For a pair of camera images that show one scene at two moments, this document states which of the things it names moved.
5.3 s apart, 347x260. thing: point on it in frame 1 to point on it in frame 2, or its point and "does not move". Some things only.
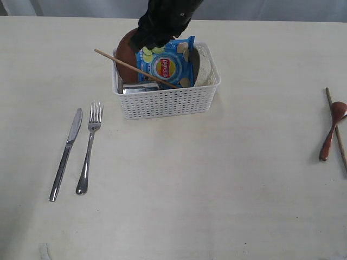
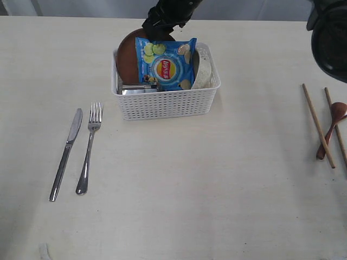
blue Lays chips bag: (173, 63) does not move
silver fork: (95, 121) does not move
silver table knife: (75, 126) does not move
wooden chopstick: (134, 67) to (329, 153)
